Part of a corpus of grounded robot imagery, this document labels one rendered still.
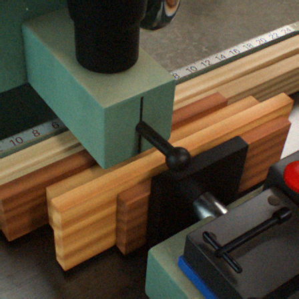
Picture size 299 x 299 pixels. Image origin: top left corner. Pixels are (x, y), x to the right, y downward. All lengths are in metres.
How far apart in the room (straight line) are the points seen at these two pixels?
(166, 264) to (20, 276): 0.13
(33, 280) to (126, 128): 0.15
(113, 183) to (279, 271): 0.14
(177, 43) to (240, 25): 0.30
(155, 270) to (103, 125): 0.12
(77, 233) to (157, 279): 0.07
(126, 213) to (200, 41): 1.93
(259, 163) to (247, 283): 0.19
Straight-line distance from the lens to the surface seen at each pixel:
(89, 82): 0.46
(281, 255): 0.41
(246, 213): 0.43
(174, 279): 0.44
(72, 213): 0.45
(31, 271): 0.51
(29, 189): 0.49
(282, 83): 0.67
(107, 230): 0.49
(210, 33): 2.41
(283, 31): 0.70
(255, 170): 0.56
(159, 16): 0.61
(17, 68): 0.55
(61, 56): 0.49
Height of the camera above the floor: 1.33
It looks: 45 degrees down
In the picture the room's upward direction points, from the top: 4 degrees clockwise
